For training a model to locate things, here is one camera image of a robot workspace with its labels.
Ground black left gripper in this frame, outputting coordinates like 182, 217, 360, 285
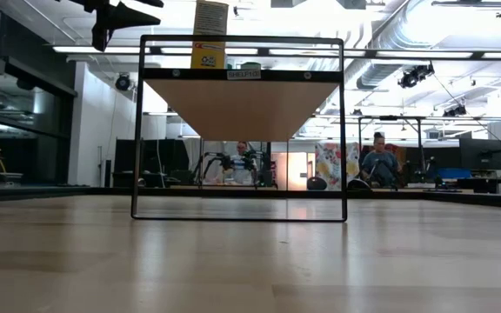
54, 0, 165, 53

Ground yellow cereal box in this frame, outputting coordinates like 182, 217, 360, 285
190, 0, 230, 70

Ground person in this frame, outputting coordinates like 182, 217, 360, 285
359, 131, 403, 189
230, 140, 259, 187

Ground floral patterned cloth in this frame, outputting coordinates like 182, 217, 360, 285
314, 142, 361, 191

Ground black round dome object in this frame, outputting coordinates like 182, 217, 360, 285
305, 176, 329, 191

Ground black ceiling track light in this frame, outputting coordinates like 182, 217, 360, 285
441, 103, 468, 118
397, 63, 436, 90

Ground dark computer monitor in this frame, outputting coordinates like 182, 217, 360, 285
458, 137, 501, 172

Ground round black wall camera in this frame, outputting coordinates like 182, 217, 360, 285
114, 73, 132, 92

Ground wooden shelf with black frame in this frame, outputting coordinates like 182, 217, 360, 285
130, 34, 349, 223

